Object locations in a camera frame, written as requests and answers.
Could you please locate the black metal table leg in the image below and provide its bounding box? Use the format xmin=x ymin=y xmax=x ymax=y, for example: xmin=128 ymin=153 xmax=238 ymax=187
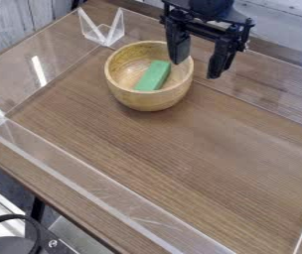
xmin=30 ymin=197 xmax=45 ymax=222

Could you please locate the black cable loop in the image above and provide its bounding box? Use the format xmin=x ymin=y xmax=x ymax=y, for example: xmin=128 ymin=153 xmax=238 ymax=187
xmin=0 ymin=213 xmax=42 ymax=254

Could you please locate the clear acrylic tray wall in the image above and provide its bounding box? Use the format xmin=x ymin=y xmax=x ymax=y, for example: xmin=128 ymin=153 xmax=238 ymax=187
xmin=0 ymin=2 xmax=302 ymax=254

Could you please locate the black metal base plate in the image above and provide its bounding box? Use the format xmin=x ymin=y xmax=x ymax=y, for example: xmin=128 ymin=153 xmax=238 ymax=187
xmin=24 ymin=217 xmax=77 ymax=254

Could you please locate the green rectangular block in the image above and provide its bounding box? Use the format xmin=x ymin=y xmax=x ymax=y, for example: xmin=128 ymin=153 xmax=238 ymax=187
xmin=133 ymin=61 xmax=171 ymax=91

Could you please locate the light wooden bowl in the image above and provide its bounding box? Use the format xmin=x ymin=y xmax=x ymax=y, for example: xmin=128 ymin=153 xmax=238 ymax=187
xmin=104 ymin=41 xmax=194 ymax=111

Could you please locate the clear acrylic corner bracket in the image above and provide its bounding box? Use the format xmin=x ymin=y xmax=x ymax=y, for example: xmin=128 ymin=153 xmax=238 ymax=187
xmin=76 ymin=8 xmax=124 ymax=47

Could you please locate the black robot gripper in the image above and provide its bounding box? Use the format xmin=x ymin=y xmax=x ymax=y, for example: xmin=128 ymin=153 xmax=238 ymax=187
xmin=160 ymin=0 xmax=254 ymax=79

